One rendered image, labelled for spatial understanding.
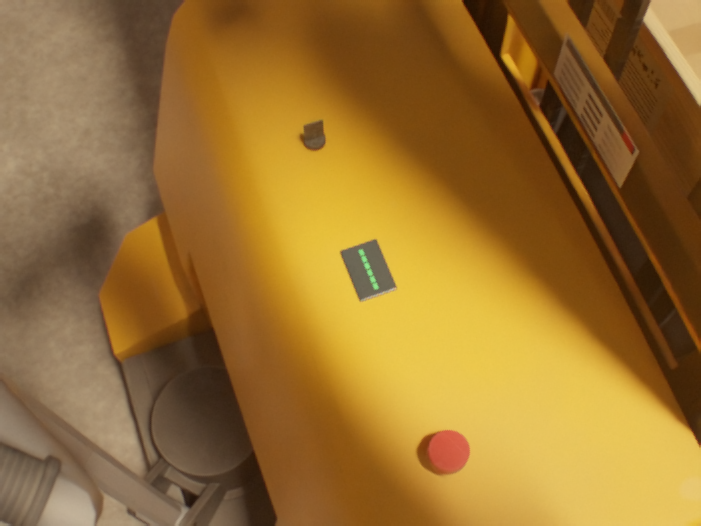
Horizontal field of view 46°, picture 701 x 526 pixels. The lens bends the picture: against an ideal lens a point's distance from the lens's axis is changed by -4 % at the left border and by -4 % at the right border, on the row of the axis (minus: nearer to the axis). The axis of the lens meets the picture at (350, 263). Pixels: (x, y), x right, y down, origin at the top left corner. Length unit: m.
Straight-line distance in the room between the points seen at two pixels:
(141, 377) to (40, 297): 0.51
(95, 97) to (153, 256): 0.76
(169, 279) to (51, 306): 0.52
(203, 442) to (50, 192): 0.94
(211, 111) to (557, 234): 0.42
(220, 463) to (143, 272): 0.39
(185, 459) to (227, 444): 0.07
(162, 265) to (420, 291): 0.71
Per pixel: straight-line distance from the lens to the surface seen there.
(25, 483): 0.42
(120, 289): 1.54
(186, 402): 1.33
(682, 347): 1.26
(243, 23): 1.06
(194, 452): 1.31
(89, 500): 0.42
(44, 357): 1.91
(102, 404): 1.84
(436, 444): 0.79
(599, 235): 1.06
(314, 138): 0.95
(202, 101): 1.05
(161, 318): 1.47
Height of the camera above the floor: 1.69
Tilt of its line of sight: 65 degrees down
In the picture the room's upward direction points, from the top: 2 degrees counter-clockwise
